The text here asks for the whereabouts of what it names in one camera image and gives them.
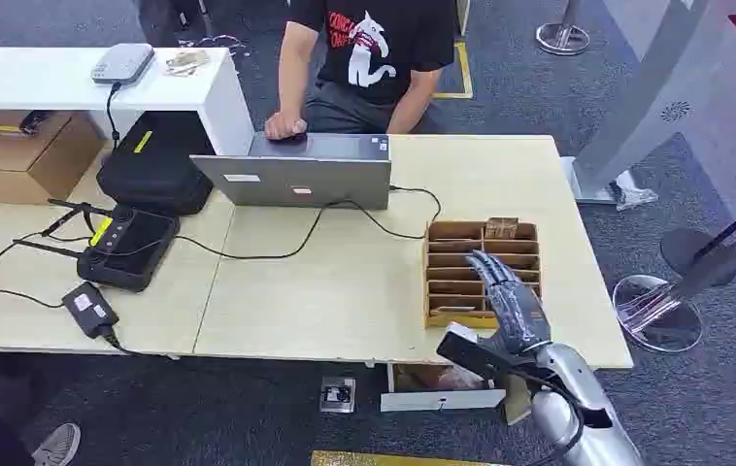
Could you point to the floor socket box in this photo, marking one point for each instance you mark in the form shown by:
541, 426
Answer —
338, 393

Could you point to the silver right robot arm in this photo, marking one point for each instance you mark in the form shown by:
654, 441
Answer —
574, 399

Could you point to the black power adapter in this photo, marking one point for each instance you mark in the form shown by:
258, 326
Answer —
90, 310

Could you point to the crumpled paper pile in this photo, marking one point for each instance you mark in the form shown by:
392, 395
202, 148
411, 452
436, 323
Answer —
185, 62

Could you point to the wooden card box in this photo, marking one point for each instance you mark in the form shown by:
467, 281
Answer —
455, 270

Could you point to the grey flat device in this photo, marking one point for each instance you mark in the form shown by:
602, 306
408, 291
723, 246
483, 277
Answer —
122, 63

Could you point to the black remote controller with antennas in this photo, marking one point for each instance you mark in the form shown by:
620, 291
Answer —
127, 247

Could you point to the grey laptop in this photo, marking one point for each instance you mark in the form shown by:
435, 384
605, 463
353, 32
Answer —
304, 180

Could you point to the black stanchion pole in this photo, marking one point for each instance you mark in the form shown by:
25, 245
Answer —
728, 251

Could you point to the dark stanchion base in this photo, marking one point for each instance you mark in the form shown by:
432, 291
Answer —
689, 247

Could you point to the person's right hand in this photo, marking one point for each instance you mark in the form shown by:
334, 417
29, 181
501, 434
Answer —
283, 126

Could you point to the large cardboard box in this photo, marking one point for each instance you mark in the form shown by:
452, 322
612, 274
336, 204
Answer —
14, 161

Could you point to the yellow strip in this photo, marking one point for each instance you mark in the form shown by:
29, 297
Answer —
394, 459

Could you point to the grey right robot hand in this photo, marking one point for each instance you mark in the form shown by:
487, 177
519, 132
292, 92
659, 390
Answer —
516, 309

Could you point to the black carrying case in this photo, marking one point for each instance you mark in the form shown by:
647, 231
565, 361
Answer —
156, 167

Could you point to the black object on cardboard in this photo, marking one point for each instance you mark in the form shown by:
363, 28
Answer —
35, 121

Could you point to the crumpled clear plastic wrap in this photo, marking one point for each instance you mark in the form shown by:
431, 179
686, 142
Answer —
632, 193

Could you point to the person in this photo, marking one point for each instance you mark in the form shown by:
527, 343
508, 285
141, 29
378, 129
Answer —
374, 58

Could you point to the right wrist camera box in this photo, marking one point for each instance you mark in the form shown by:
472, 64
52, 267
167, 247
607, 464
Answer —
471, 350

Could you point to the grey shoe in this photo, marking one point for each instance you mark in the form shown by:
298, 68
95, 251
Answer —
58, 446

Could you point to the white side table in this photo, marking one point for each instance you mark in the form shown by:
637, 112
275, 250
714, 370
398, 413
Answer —
59, 80

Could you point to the white gate pillar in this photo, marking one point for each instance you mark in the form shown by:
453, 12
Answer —
657, 96

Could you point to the chrome stanchion base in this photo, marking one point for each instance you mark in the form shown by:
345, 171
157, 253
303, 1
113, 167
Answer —
657, 315
562, 38

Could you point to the white open cardboard box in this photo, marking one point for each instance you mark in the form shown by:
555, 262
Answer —
439, 392

